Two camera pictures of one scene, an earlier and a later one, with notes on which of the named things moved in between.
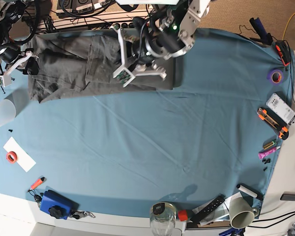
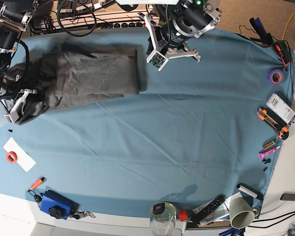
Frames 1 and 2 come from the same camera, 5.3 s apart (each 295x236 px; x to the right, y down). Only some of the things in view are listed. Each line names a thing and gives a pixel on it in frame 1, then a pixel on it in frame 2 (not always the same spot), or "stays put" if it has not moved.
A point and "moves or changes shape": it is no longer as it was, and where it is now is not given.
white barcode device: [279, 103] stays put
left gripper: [13, 57] -> [34, 105]
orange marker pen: [37, 183] stays put
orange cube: [182, 215] stays put
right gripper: [138, 54] -> [156, 33]
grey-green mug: [241, 214] stays put
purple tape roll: [275, 76] stays put
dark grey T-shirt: [66, 66] moves or changes shape
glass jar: [162, 216] stays put
